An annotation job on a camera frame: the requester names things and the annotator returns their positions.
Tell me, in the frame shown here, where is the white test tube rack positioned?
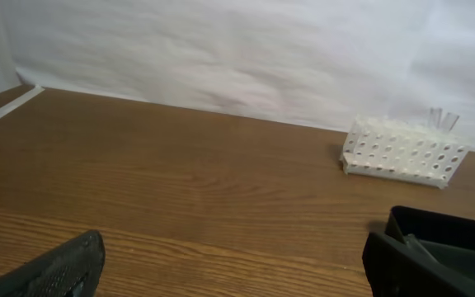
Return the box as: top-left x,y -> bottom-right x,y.
339,115 -> 471,190

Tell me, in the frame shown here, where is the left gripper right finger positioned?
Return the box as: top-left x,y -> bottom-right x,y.
361,230 -> 475,297

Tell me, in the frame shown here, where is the black tray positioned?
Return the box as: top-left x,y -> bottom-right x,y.
383,205 -> 475,292

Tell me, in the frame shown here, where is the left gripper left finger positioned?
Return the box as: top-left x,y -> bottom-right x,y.
0,229 -> 106,297

